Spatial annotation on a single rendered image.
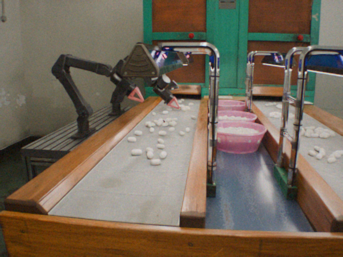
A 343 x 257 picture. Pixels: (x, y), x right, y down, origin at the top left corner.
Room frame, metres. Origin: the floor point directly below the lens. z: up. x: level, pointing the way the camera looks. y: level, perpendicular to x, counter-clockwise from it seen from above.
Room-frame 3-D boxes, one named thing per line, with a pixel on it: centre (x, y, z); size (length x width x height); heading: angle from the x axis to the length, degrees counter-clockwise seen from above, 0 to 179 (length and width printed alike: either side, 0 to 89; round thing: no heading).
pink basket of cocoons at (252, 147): (1.30, -0.30, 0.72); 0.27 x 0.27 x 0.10
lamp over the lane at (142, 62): (0.92, 0.03, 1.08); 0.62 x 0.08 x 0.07; 173
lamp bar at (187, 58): (1.88, -0.09, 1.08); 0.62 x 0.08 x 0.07; 173
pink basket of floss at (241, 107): (2.02, -0.39, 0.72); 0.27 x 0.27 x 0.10
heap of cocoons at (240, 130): (1.31, -0.30, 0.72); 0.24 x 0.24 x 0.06
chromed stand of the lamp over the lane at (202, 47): (0.91, -0.05, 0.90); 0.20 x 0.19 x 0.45; 173
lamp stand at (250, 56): (1.82, -0.56, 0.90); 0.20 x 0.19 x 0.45; 173
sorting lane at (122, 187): (1.46, 0.02, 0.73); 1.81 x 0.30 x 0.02; 173
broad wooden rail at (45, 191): (1.48, 0.23, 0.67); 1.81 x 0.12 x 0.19; 173
